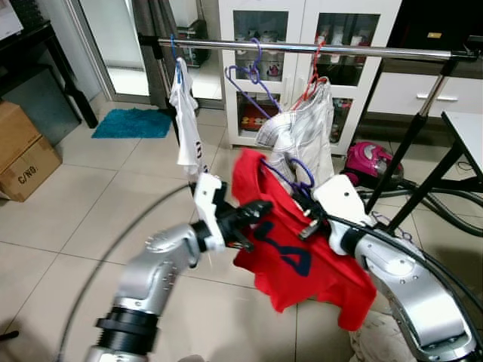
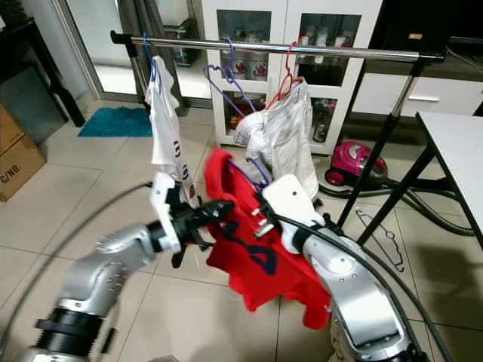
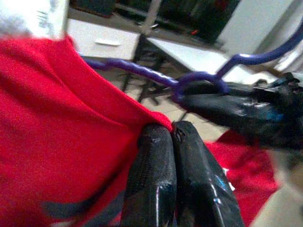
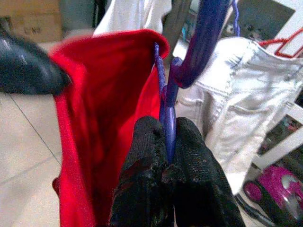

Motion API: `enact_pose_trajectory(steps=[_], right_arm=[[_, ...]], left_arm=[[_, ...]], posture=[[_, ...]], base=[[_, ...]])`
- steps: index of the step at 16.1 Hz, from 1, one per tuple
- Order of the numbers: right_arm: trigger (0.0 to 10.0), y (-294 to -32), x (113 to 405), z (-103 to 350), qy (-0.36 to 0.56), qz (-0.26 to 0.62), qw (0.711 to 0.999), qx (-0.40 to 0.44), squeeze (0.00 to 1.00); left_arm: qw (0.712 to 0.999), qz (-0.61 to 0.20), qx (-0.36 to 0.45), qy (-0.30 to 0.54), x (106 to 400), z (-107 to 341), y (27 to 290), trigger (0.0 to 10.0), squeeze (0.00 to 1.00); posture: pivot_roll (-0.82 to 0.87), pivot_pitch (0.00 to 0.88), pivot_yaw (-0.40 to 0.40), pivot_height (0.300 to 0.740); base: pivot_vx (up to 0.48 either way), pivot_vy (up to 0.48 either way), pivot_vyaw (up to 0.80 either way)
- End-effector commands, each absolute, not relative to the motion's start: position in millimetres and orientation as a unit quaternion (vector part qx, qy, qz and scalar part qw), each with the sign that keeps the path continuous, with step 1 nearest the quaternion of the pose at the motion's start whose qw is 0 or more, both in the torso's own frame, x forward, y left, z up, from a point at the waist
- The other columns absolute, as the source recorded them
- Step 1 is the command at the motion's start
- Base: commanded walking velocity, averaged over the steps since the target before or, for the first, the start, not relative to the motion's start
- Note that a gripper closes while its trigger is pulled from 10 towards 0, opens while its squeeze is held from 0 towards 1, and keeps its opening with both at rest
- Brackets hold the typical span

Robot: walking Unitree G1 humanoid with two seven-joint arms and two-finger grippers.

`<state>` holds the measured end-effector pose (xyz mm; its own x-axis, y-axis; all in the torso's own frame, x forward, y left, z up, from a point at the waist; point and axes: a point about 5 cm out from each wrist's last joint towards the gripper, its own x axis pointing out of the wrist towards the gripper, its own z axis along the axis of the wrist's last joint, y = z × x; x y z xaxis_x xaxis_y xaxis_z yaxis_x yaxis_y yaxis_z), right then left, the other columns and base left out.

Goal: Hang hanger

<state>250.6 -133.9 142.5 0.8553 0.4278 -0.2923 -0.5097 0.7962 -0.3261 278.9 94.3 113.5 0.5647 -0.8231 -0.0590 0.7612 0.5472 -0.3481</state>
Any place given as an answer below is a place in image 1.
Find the dark grey curtain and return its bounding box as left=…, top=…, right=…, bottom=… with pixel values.
left=132, top=0, right=179, bottom=112

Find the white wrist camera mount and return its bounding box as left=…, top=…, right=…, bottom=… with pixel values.
left=312, top=176, right=375, bottom=229
left=193, top=173, right=228, bottom=253

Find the red plastic hanger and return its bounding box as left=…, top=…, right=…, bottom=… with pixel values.
left=291, top=41, right=331, bottom=112

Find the black vacuum hose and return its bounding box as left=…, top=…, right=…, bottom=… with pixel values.
left=361, top=177, right=483, bottom=238

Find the red t-shirt navy print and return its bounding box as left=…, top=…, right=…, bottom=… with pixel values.
left=230, top=149, right=378, bottom=332

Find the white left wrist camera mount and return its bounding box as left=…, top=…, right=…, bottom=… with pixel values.
left=193, top=173, right=228, bottom=253

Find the white glass-door cabinet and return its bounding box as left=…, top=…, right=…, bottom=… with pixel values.
left=217, top=0, right=402, bottom=156

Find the blue plastic hanger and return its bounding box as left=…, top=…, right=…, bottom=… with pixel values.
left=168, top=34, right=186, bottom=85

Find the small white t-shirt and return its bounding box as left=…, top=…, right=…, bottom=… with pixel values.
left=168, top=60, right=209, bottom=179

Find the white folding table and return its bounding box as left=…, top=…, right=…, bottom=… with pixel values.
left=389, top=111, right=483, bottom=231

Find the steel clothes rail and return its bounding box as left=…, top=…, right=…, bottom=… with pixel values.
left=138, top=34, right=483, bottom=235

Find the black side table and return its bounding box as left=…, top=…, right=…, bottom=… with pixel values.
left=0, top=20, right=100, bottom=144

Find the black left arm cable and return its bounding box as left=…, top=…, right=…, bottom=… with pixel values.
left=55, top=183, right=195, bottom=362

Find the thin wire hanger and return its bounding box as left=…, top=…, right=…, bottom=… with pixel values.
left=370, top=211, right=414, bottom=244

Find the black cabinet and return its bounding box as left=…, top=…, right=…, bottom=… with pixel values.
left=389, top=0, right=483, bottom=55

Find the plain cardboard box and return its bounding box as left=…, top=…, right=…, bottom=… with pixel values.
left=0, top=100, right=42, bottom=170

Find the cardboard box printed C/NO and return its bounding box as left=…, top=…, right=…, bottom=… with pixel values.
left=0, top=136, right=63, bottom=203

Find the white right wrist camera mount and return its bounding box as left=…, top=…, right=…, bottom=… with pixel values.
left=312, top=176, right=375, bottom=229

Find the white striped shirt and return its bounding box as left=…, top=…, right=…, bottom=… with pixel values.
left=255, top=78, right=337, bottom=189

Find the pink vacuum cleaner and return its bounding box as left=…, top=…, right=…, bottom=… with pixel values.
left=343, top=141, right=405, bottom=189

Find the glass sliding door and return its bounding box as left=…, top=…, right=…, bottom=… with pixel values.
left=68, top=0, right=155, bottom=104

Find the white crumpled cloth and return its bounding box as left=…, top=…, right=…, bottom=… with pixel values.
left=349, top=309, right=423, bottom=362

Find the purple plastic hanger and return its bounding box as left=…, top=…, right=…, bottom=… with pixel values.
left=224, top=38, right=285, bottom=119
left=263, top=156, right=316, bottom=201

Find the white drawer unit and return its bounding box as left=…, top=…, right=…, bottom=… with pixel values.
left=368, top=72, right=483, bottom=119

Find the teal floor mat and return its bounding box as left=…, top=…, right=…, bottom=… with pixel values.
left=91, top=108, right=174, bottom=140

